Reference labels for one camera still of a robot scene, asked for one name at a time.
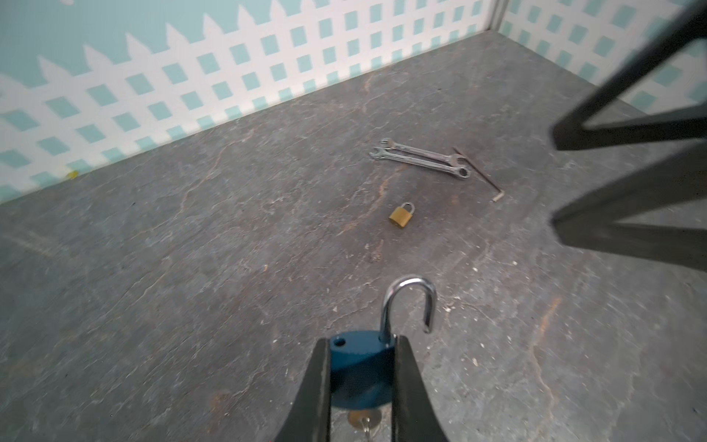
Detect small silver key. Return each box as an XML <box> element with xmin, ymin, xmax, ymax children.
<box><xmin>347</xmin><ymin>408</ymin><xmax>382</xmax><ymax>442</ymax></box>

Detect hex allen key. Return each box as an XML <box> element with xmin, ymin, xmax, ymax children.
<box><xmin>453</xmin><ymin>147</ymin><xmax>506</xmax><ymax>203</ymax></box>

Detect small blue padlock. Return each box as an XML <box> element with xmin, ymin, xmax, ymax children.
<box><xmin>330</xmin><ymin>276</ymin><xmax>437</xmax><ymax>410</ymax></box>

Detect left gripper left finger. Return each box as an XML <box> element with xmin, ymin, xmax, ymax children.
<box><xmin>274</xmin><ymin>338</ymin><xmax>331</xmax><ymax>442</ymax></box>

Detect silver combination wrench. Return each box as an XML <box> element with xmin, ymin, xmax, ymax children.
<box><xmin>380</xmin><ymin>137</ymin><xmax>462</xmax><ymax>167</ymax></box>
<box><xmin>369</xmin><ymin>147</ymin><xmax>469</xmax><ymax>179</ymax></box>

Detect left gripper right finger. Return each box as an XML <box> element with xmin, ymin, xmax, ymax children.
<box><xmin>391</xmin><ymin>335</ymin><xmax>449</xmax><ymax>442</ymax></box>

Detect brass padlock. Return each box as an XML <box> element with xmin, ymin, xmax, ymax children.
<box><xmin>388</xmin><ymin>202</ymin><xmax>415</xmax><ymax>228</ymax></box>

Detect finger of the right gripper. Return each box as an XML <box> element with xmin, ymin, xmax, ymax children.
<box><xmin>552</xmin><ymin>145</ymin><xmax>706</xmax><ymax>272</ymax></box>
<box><xmin>552</xmin><ymin>5</ymin><xmax>706</xmax><ymax>151</ymax></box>

